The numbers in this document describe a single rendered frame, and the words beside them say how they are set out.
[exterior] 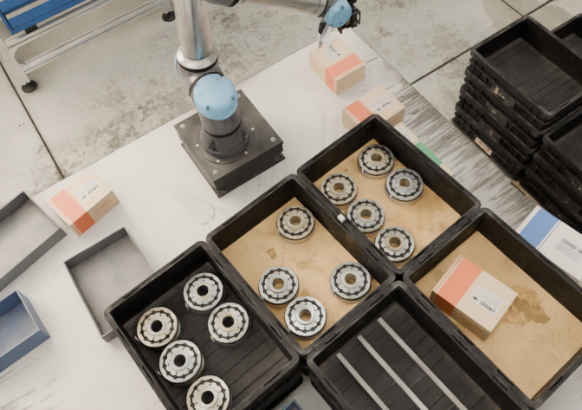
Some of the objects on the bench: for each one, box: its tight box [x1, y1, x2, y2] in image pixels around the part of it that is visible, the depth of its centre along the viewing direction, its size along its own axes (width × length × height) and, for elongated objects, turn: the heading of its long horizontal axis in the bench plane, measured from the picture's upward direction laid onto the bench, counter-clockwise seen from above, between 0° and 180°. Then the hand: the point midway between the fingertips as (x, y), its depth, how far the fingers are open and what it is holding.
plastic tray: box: [62, 226, 153, 342], centre depth 166 cm, size 27×20×5 cm
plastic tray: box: [0, 191, 68, 292], centre depth 175 cm, size 27×20×5 cm
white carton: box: [515, 205, 582, 283], centre depth 160 cm, size 20×12×9 cm, turn 48°
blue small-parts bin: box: [0, 290, 50, 373], centre depth 159 cm, size 20×15×7 cm
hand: (337, 36), depth 188 cm, fingers open, 14 cm apart
